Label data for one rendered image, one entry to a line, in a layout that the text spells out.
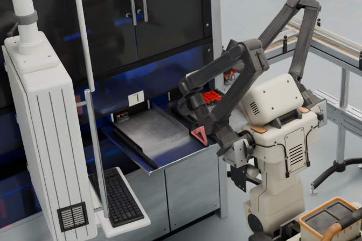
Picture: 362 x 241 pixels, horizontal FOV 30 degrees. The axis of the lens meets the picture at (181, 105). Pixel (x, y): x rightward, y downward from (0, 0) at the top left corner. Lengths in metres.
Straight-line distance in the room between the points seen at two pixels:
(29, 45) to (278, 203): 1.20
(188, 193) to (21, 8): 1.72
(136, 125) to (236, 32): 3.18
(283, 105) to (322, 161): 2.00
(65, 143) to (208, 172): 1.46
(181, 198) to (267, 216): 1.04
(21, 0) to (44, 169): 0.64
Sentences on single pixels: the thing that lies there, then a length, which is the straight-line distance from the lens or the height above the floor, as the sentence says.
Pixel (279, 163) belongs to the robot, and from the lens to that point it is 2.69.
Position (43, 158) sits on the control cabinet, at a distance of 2.58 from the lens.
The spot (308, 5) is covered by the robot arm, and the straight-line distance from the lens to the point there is 2.94.
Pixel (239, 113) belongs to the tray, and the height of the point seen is 0.88.
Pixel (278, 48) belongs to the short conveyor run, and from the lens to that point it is 3.96.
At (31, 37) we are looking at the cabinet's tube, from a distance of 2.58.
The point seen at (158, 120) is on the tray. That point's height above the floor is 0.88.
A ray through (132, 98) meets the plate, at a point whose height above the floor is 1.03.
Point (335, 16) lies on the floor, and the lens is 6.74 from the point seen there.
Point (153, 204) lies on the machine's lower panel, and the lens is 3.74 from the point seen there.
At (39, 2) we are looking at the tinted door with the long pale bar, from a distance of 2.95.
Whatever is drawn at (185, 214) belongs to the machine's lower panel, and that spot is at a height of 0.16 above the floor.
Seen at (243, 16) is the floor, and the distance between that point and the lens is 6.75.
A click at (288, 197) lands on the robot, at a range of 2.91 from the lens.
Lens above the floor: 2.67
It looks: 30 degrees down
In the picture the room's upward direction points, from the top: 4 degrees counter-clockwise
